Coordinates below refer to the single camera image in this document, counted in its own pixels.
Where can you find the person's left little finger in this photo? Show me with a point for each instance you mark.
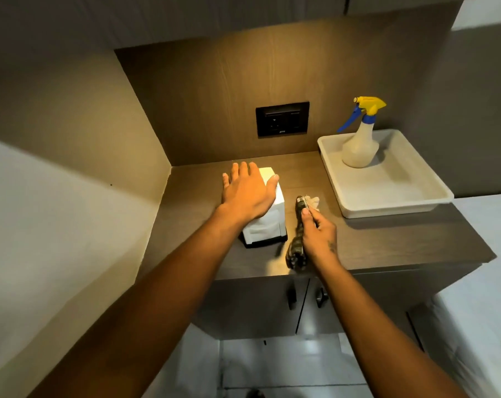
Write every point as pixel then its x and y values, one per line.
pixel 225 182

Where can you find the person's right forearm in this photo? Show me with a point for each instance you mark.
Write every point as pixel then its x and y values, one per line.
pixel 379 327

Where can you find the white plastic tray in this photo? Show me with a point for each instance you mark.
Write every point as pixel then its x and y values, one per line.
pixel 393 186

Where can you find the grey wooden cabinet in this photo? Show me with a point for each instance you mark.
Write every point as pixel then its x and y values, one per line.
pixel 254 304

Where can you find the white tissue box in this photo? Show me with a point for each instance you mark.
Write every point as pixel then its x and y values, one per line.
pixel 269 221

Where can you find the person's left thumb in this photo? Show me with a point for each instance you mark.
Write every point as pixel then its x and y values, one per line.
pixel 272 184

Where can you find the black wall socket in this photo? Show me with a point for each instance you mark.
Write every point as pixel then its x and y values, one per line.
pixel 282 119

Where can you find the person's right thumb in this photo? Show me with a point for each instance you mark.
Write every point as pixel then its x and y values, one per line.
pixel 306 220

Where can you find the dark mottled cleaning cloth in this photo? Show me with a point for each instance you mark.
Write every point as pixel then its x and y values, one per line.
pixel 297 248

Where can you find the person's left hand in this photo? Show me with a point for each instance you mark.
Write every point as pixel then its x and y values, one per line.
pixel 244 194

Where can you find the person's left forearm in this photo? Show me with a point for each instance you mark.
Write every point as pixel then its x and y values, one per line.
pixel 150 302

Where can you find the person's right hand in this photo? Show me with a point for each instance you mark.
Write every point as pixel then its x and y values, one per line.
pixel 321 240

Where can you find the grey overhead cabinet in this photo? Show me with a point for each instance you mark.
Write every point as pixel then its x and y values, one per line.
pixel 171 16

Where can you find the person's left middle finger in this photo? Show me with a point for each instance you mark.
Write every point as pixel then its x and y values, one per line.
pixel 244 169

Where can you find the white cloth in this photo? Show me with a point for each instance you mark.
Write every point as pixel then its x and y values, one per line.
pixel 314 201

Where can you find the spray bottle with yellow trigger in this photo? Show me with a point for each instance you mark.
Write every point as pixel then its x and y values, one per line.
pixel 360 147

